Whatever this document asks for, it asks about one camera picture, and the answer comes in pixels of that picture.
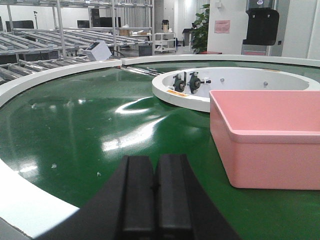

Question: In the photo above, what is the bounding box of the black wall-mounted dispenser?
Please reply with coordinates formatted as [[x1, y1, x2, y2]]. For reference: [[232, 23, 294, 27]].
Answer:
[[242, 8, 280, 46]]

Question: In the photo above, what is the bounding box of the green conveyor belt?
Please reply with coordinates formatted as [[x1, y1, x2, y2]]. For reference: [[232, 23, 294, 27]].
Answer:
[[0, 65, 320, 240]]

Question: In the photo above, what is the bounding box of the white inner conveyor ring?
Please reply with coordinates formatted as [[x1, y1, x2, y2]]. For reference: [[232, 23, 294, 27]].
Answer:
[[151, 66, 320, 113]]

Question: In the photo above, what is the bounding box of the left black bearing mount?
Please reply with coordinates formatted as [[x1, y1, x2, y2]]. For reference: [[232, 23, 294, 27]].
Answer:
[[173, 74, 186, 93]]

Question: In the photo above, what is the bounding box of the red fire extinguisher box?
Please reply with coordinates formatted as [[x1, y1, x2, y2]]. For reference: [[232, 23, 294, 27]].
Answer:
[[197, 51, 223, 55]]

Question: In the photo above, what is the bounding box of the pink wall notice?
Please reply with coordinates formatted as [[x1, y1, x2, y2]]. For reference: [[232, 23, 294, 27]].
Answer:
[[214, 20, 231, 34]]

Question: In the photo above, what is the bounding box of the white control box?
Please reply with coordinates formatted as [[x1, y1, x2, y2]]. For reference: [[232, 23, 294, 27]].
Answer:
[[83, 40, 112, 61]]

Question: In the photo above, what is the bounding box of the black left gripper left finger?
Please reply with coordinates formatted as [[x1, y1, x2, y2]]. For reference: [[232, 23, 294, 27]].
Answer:
[[37, 155, 130, 240]]

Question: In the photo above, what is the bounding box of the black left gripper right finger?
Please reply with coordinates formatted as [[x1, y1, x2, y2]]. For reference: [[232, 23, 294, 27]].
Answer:
[[180, 154, 242, 240]]

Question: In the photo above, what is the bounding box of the pink plastic bin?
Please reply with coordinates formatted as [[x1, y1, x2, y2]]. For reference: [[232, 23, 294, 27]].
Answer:
[[209, 90, 320, 190]]

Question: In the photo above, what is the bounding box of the green potted plant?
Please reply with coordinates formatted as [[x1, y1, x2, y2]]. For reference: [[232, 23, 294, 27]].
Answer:
[[191, 3, 210, 54]]

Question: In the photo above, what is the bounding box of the white utility cart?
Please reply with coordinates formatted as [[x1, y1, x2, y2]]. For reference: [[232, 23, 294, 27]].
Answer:
[[154, 32, 176, 53]]

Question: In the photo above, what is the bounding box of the white outer conveyor rim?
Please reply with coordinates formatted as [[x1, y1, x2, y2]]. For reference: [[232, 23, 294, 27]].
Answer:
[[0, 55, 320, 240]]

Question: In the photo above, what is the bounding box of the black bearing mount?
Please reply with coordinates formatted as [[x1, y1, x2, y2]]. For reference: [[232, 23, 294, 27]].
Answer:
[[173, 74, 186, 93], [189, 72, 212, 94]]

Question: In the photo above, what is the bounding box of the right black bearing mount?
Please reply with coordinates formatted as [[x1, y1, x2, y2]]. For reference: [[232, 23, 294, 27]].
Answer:
[[189, 72, 212, 94]]

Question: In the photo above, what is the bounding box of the metal roller rack shelf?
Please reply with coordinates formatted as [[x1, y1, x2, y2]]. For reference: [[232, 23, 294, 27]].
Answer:
[[0, 0, 154, 89]]

